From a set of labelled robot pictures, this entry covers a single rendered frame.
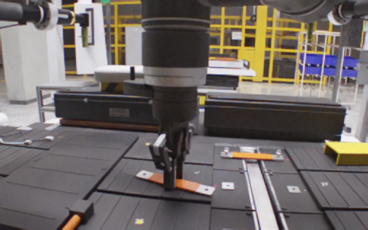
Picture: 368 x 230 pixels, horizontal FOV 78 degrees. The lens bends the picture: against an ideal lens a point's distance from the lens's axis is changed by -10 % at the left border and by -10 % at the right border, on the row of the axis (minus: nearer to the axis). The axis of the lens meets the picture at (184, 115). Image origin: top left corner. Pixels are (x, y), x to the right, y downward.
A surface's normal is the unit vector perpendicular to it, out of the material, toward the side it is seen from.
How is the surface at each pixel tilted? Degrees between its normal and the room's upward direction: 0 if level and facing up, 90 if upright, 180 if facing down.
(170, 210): 0
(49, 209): 0
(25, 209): 0
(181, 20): 90
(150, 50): 90
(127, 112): 90
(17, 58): 90
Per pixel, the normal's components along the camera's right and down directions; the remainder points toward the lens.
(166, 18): -0.27, 0.25
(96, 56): 0.30, 0.25
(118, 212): 0.02, -0.96
